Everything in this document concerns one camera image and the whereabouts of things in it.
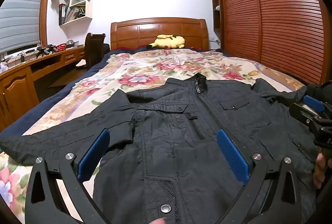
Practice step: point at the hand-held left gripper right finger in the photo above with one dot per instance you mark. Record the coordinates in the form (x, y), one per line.
(233, 156)

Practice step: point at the person's left hand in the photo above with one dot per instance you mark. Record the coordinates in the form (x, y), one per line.
(158, 221)

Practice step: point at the black binders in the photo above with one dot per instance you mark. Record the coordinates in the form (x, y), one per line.
(62, 14)

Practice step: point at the wooden window frame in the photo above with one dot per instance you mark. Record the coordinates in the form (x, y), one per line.
(46, 5)

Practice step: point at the wooden louvered wardrobe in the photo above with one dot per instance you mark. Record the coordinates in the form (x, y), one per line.
(272, 18)

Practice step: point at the dark brown chair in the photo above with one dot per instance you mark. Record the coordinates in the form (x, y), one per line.
(94, 50)

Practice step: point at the grey window blind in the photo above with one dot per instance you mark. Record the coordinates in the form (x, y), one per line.
(20, 13)

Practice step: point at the black jacket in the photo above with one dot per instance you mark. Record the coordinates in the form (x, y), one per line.
(166, 141)

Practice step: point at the black tripod device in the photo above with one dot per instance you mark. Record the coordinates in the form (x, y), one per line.
(45, 50)

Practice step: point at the grey metal box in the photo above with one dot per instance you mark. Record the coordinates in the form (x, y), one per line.
(72, 44)

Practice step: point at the yellow plush toy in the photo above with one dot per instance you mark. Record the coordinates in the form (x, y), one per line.
(168, 42)

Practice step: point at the red basket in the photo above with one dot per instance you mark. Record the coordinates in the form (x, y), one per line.
(61, 47)

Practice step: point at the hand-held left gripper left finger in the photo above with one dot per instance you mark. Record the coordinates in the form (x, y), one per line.
(93, 153)

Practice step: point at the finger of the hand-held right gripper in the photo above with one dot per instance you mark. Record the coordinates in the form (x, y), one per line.
(313, 104)
(303, 113)

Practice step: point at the floral blanket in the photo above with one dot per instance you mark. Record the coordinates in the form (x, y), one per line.
(145, 68)

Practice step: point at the white wall shelf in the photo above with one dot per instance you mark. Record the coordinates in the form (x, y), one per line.
(87, 9)

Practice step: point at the person's right hand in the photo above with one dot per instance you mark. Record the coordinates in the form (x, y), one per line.
(320, 169)

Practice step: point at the wooden headboard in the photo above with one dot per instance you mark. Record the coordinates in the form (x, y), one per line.
(160, 28)

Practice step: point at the wooden desk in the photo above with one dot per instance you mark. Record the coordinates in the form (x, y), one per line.
(15, 89)

